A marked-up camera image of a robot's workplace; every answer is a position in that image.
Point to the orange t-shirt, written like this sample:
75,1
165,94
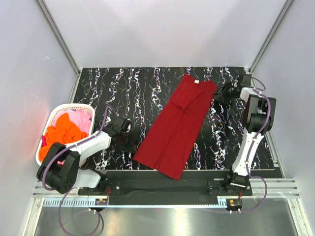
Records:
51,138

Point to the red t-shirt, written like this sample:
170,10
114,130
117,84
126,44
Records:
169,142

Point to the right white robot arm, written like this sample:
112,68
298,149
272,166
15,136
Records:
258,118

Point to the magenta garment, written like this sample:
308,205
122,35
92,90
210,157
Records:
43,141

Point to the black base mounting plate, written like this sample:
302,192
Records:
213,183

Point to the aluminium frame post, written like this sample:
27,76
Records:
271,34
57,34

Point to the slotted cable duct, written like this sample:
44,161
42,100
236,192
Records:
114,202

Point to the right aluminium frame post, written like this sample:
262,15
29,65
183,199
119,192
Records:
271,34

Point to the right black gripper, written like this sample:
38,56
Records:
222,90

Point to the white plastic laundry basket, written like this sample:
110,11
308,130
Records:
51,120

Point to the pink t-shirt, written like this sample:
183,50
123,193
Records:
72,125

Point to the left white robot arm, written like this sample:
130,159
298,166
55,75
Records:
61,171

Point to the left aluminium frame post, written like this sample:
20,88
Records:
57,34

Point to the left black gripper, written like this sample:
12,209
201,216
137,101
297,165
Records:
131,147

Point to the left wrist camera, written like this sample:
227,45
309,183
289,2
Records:
128,125

